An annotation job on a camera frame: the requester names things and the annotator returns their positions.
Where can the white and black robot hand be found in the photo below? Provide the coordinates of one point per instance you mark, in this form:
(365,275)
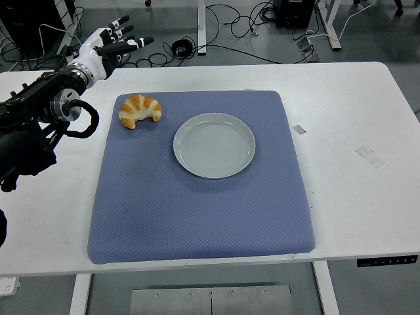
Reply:
(93,55)

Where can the golden croissant bread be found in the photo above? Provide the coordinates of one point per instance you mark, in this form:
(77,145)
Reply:
(138,108)

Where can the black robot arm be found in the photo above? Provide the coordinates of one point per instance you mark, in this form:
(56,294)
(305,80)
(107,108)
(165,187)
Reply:
(29,98)

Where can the white background desk leg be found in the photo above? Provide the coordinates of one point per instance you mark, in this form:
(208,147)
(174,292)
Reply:
(65,29)
(329,23)
(201,26)

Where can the black computer tower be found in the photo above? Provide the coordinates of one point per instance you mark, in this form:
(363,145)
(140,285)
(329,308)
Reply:
(29,23)

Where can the round grey plate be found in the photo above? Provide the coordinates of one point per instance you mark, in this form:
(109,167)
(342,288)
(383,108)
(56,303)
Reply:
(213,147)

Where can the blue quilted mat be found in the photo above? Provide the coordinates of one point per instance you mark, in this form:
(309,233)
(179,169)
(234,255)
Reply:
(164,213)

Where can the black equipment box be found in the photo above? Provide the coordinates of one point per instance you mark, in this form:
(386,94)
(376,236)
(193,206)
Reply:
(293,13)

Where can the small grey tape piece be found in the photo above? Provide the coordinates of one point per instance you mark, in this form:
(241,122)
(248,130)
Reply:
(299,129)

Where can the white table leg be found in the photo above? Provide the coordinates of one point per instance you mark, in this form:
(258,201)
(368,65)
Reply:
(80,295)
(326,292)

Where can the white power strip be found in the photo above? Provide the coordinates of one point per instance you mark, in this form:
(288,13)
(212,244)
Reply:
(8,286)

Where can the grey metal plate with screws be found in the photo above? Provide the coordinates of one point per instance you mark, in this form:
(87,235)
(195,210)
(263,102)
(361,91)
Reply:
(210,302)

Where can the large grey tape piece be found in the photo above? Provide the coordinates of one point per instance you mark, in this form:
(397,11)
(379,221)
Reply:
(370,157)

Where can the black table control panel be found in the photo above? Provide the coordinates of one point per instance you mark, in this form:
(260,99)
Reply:
(387,261)

